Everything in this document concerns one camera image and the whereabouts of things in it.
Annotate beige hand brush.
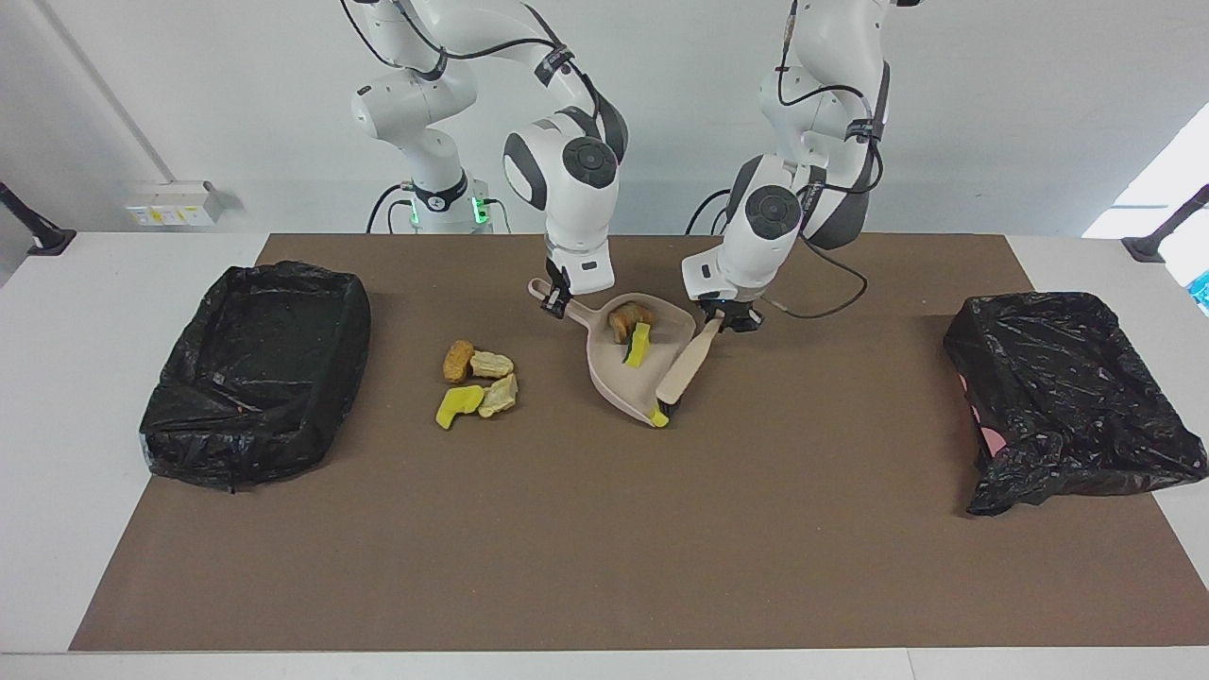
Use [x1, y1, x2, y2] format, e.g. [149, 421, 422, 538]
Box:
[652, 316, 724, 428]

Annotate beige rock-like foam chunk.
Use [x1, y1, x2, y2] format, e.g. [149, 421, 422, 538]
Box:
[608, 303, 653, 345]

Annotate beige plastic dustpan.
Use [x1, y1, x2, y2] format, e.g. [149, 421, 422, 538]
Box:
[528, 278, 698, 428]

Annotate beige layered foam piece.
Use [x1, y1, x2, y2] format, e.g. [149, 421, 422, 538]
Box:
[478, 373, 519, 418]

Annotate notched yellow green sponge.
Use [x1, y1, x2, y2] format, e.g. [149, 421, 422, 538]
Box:
[435, 384, 486, 431]

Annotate pink bin with black bag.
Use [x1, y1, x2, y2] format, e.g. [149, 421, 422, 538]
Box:
[943, 291, 1209, 517]

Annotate brown table mat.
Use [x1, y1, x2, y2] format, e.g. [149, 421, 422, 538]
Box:
[69, 233, 1209, 653]

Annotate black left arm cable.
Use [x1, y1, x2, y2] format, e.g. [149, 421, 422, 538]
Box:
[756, 0, 894, 320]

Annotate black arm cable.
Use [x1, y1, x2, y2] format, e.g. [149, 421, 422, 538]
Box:
[338, 0, 605, 124]
[756, 0, 894, 320]

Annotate black left base cable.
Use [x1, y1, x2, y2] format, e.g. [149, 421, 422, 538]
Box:
[687, 187, 736, 235]

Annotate black base cable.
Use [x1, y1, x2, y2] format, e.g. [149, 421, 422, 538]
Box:
[687, 187, 736, 235]
[366, 182, 417, 234]

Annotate black right base cable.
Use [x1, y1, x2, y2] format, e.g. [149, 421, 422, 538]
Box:
[366, 182, 417, 234]

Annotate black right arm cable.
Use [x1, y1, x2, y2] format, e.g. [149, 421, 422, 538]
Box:
[338, 0, 605, 124]

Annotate white wall socket box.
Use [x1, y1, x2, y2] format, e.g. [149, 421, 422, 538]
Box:
[125, 181, 225, 228]

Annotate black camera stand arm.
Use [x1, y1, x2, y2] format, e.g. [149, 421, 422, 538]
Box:
[1122, 184, 1209, 264]
[0, 181, 77, 257]

